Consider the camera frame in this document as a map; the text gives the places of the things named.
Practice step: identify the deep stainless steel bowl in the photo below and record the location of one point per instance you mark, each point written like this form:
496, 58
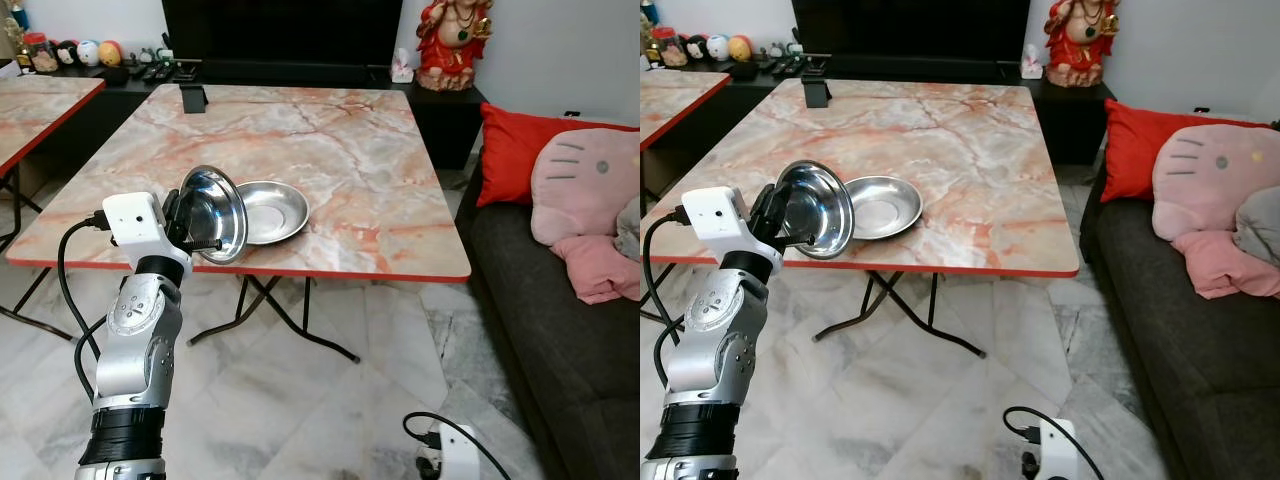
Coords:
218, 210
820, 205

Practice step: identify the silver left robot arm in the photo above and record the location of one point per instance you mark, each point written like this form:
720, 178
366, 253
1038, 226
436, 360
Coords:
715, 340
140, 340

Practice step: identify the shallow stainless steel bowl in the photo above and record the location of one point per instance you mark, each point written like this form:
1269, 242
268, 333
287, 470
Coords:
275, 212
885, 205

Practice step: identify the small black stand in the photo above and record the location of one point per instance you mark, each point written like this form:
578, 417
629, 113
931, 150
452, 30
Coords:
193, 98
816, 93

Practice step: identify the grey cushion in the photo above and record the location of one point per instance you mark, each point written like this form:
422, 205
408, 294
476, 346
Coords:
631, 230
1260, 225

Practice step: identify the black remote control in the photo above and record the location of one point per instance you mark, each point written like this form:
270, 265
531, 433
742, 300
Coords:
803, 65
768, 67
180, 70

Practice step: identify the marble table with red edge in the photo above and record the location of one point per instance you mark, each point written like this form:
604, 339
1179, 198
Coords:
35, 105
675, 100

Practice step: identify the large marble folding table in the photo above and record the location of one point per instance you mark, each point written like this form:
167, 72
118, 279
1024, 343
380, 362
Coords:
960, 150
340, 160

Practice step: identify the orange round toy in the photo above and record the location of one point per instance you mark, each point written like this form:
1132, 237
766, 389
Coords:
740, 47
110, 53

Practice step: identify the white blue round toy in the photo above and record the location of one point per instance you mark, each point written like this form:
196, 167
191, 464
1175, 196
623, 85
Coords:
88, 53
718, 47

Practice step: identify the pink folded cloth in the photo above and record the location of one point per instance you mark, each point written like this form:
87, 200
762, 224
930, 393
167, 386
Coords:
1225, 262
598, 268

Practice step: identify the black round toy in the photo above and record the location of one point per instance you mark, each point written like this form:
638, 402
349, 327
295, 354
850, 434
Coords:
66, 53
696, 47

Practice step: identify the pink cat face plush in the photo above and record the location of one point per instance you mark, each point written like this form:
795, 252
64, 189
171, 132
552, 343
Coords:
1200, 180
580, 185

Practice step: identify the glass jar with red lid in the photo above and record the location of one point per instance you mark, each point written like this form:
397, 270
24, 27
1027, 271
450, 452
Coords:
40, 52
664, 45

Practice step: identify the black television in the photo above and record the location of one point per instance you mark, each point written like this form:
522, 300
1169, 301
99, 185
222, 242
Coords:
910, 28
280, 30

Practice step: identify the dark grey sofa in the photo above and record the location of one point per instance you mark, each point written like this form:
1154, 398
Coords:
570, 370
1200, 370

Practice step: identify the red cushion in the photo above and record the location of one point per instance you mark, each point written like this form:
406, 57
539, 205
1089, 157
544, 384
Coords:
510, 150
1130, 145

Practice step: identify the small white figurine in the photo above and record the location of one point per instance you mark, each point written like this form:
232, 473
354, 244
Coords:
1032, 63
402, 68

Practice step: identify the red laughing buddha statue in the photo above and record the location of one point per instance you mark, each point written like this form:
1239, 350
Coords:
452, 50
1080, 45

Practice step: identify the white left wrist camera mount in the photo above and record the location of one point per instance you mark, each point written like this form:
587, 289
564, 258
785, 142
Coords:
712, 215
132, 222

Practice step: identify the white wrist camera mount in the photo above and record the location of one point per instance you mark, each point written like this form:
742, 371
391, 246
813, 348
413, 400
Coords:
1058, 450
458, 455
712, 215
132, 222

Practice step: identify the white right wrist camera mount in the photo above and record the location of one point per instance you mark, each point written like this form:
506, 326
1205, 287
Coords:
1058, 450
458, 455

